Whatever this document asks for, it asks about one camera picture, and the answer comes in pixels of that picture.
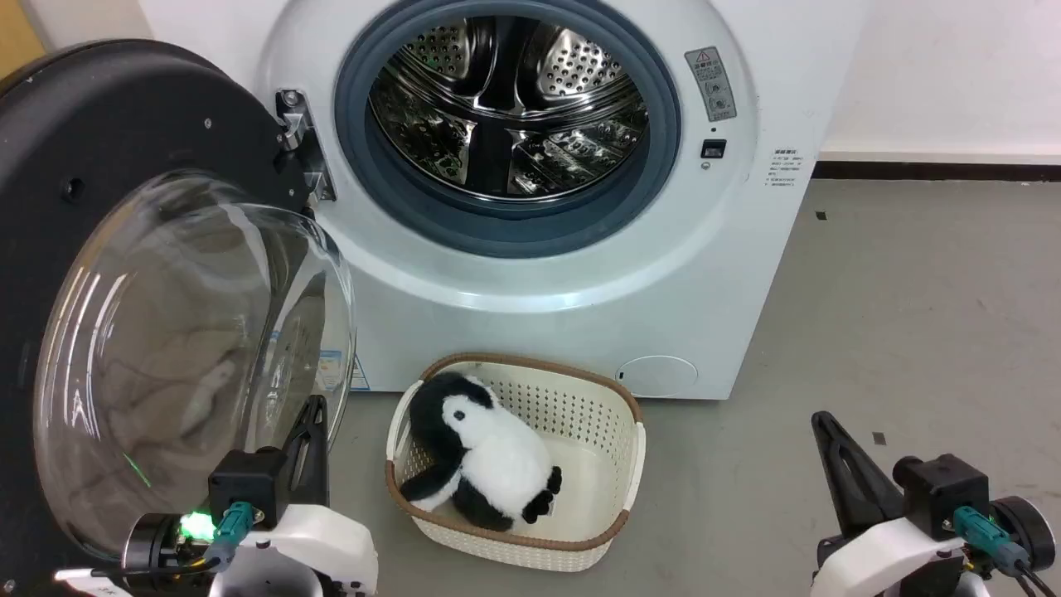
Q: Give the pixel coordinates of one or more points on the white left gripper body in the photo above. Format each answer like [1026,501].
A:
[323,543]

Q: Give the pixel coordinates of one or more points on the cream perforated laundry basket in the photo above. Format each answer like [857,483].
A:
[593,431]

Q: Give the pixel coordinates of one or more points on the metal door hinge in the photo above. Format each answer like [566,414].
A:
[302,145]

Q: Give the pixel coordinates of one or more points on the black round washer door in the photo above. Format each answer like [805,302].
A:
[116,249]

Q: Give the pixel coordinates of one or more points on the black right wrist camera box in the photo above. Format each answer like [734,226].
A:
[945,489]

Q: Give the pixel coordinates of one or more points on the round white filter cover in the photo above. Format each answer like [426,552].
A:
[657,375]

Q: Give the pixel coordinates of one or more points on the white front-load washing machine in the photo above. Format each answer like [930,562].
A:
[704,274]

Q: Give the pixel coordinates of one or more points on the grey warning sticker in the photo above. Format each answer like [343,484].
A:
[711,83]

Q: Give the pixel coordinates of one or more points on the black door latch slot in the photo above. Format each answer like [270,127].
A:
[713,148]

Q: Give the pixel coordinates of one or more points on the steel washer drum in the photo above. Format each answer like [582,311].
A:
[507,108]

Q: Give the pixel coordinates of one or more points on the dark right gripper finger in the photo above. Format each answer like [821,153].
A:
[854,481]

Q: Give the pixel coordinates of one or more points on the blue energy label sticker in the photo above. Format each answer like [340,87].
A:
[331,369]

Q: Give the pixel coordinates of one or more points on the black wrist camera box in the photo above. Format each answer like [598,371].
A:
[945,489]
[247,481]

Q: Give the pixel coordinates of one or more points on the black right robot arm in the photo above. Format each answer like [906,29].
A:
[1028,531]

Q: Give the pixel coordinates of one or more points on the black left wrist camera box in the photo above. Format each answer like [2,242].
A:
[247,481]

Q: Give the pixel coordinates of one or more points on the black white penguin plush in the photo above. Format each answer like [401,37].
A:
[497,456]

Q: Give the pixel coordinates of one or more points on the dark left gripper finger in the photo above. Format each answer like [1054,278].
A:
[298,452]
[319,456]

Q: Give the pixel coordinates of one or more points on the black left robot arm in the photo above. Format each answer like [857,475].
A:
[153,543]

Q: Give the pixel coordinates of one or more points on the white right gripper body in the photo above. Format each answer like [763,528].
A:
[887,555]

